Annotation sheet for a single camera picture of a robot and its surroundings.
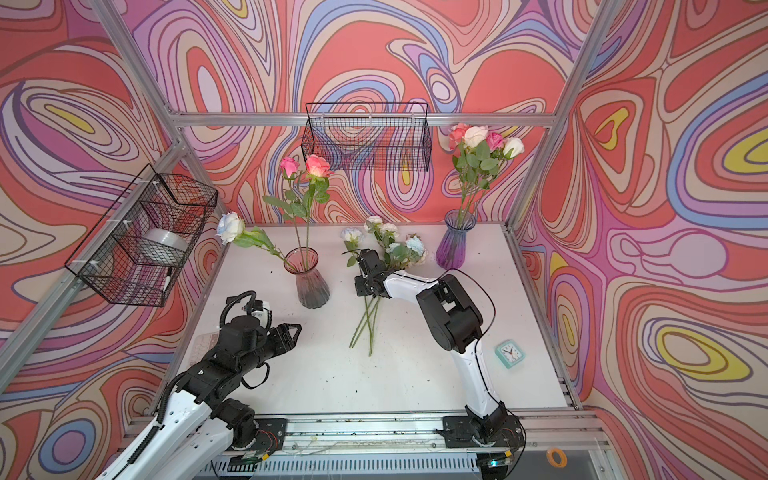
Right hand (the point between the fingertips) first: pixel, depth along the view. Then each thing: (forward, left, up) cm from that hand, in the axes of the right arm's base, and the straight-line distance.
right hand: (366, 289), depth 102 cm
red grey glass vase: (-6, +16, +10) cm, 20 cm away
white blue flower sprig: (+10, -11, +8) cm, 17 cm away
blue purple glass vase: (+8, -29, +11) cm, 32 cm away
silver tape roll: (-4, +48, +33) cm, 58 cm away
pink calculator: (-19, +48, +3) cm, 52 cm away
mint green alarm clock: (-25, -42, +2) cm, 49 cm away
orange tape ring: (-50, -45, +1) cm, 67 cm away
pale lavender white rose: (+20, +5, +5) cm, 22 cm away
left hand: (-20, +17, +13) cm, 30 cm away
